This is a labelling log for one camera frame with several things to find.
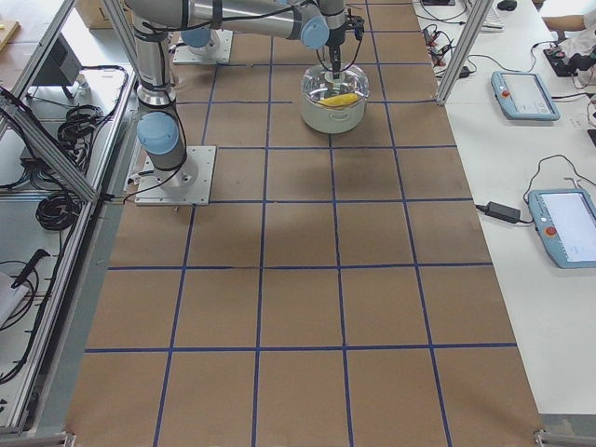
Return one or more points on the pale green steel pot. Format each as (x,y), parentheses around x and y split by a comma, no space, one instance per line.
(332,120)

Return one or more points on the blue teach pendant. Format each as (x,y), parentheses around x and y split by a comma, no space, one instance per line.
(524,96)
(565,222)

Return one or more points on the black power adapter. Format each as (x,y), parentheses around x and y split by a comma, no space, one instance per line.
(502,212)

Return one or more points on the near blue teach pendant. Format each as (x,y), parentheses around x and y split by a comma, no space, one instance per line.
(565,222)

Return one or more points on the yellow corn cob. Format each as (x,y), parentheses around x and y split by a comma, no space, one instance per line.
(338,101)

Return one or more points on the glass pot lid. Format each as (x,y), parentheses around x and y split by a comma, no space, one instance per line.
(317,83)

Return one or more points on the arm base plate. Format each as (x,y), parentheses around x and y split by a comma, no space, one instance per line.
(183,57)
(190,186)

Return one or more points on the aluminium frame post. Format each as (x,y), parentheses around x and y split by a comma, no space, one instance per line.
(463,46)

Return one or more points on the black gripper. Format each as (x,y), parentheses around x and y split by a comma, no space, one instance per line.
(334,39)

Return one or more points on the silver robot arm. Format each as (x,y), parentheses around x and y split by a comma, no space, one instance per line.
(203,43)
(173,37)

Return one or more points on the brown paper table mat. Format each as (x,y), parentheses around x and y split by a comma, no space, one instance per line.
(336,291)

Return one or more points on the far blue teach pendant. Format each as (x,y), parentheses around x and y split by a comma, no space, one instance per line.
(524,96)

